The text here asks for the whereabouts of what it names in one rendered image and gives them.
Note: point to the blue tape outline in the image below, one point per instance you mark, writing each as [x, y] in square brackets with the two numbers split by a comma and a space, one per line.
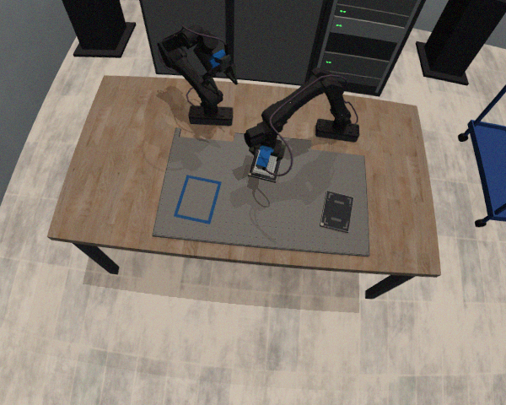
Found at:
[214, 200]

